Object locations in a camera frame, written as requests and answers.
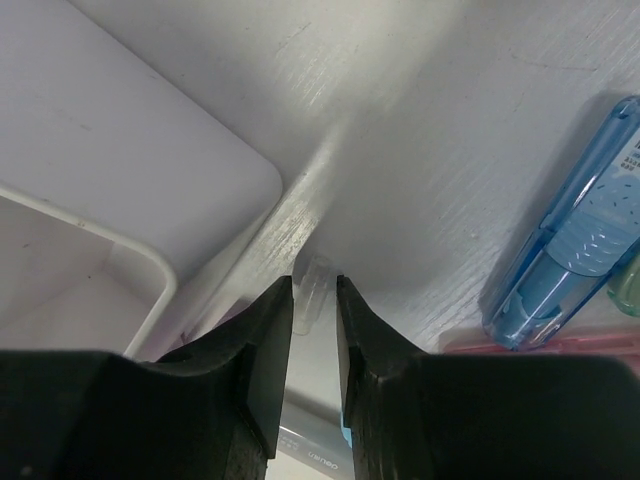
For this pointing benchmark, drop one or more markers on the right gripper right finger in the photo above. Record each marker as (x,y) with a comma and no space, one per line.
(414,415)

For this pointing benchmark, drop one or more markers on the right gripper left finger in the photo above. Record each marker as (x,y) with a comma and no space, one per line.
(209,409)

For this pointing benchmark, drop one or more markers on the light blue highlighter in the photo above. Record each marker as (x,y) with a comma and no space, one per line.
(316,443)

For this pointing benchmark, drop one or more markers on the right white divided container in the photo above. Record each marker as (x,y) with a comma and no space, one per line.
(123,203)

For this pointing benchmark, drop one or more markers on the blue correction tape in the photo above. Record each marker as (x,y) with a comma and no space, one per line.
(589,232)

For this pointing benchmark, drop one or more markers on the pink correction tape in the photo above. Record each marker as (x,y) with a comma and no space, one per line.
(608,341)

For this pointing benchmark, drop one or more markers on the green correction tape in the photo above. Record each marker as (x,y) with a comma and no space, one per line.
(623,288)

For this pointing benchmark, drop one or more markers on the clear pen cap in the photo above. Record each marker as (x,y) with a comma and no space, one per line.
(312,281)

